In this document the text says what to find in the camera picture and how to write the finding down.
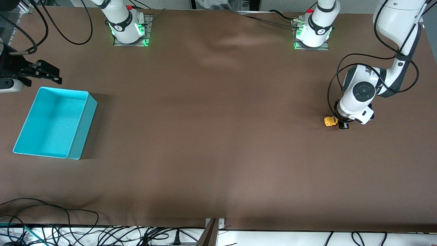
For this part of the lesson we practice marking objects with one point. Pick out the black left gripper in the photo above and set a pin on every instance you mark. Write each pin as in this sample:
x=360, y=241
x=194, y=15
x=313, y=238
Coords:
x=343, y=126

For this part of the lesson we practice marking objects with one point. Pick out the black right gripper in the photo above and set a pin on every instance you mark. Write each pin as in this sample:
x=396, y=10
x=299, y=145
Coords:
x=13, y=67

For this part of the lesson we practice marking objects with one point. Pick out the yellow toy beetle car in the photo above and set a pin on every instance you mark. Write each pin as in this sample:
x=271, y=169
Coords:
x=329, y=121

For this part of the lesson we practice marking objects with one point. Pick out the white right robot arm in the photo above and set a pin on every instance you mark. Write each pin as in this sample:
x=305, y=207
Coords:
x=121, y=24

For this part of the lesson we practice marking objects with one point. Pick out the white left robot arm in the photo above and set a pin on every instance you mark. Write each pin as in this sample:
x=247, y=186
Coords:
x=362, y=92

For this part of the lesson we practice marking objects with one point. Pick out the turquoise plastic bin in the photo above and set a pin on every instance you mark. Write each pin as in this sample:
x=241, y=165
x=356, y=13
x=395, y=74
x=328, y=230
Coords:
x=51, y=126

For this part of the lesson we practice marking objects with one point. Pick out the brown table cover cloth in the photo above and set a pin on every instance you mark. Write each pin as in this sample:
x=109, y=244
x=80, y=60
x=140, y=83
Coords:
x=218, y=136

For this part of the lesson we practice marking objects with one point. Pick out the black power plug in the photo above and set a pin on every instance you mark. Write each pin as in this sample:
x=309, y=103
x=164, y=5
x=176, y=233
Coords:
x=177, y=237

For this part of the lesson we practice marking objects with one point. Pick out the aluminium frame profile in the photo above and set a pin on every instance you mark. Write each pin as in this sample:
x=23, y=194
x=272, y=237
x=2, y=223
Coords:
x=247, y=5
x=24, y=6

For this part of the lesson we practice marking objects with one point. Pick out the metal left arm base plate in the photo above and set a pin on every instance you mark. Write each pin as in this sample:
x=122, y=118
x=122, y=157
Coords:
x=310, y=49

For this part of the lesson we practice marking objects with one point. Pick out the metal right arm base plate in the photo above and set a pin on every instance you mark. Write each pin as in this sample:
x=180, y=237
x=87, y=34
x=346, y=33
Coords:
x=129, y=44

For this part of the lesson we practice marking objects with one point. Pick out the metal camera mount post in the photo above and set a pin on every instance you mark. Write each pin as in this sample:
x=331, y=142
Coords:
x=210, y=235

